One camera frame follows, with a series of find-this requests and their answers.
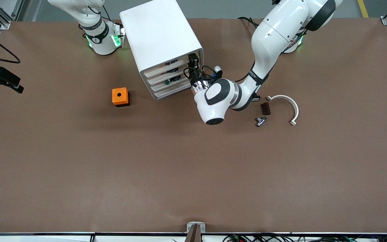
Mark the white drawer cabinet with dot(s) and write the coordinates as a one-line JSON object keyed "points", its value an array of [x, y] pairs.
{"points": [[160, 33]]}

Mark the white board beside table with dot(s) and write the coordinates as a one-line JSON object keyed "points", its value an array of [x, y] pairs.
{"points": [[45, 238]]}

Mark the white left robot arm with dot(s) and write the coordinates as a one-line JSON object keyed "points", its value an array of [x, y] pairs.
{"points": [[274, 33]]}

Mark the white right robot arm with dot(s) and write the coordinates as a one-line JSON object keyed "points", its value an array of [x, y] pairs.
{"points": [[102, 40]]}

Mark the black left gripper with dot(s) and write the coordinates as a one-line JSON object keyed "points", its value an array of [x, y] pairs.
{"points": [[194, 78]]}

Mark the orange button enclosure box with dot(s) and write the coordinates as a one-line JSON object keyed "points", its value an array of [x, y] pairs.
{"points": [[123, 99]]}

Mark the white plastic drawer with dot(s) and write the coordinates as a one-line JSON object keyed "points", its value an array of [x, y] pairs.
{"points": [[160, 88], [166, 95], [156, 80], [153, 71]]}

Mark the brown cylindrical capacitor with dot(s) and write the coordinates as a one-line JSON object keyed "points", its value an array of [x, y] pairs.
{"points": [[265, 108]]}

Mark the chrome angle valve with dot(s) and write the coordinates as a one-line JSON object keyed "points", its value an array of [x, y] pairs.
{"points": [[260, 121]]}

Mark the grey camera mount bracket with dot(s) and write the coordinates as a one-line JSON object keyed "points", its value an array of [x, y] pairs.
{"points": [[196, 228]]}

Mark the white curved pipe clamp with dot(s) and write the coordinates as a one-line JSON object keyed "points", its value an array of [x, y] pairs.
{"points": [[296, 109]]}

